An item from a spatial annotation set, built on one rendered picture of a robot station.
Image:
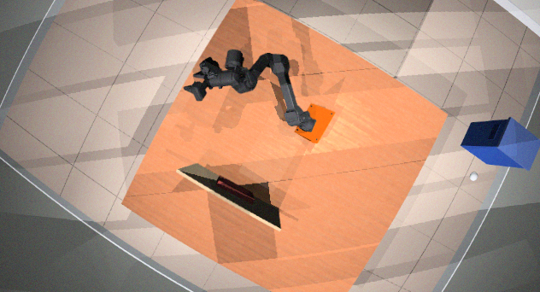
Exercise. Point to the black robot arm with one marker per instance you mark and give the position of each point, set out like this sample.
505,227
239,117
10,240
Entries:
294,116

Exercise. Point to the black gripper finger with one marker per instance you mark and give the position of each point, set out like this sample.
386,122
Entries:
188,88
199,75

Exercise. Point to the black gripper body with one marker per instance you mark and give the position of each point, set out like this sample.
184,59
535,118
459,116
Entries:
199,89

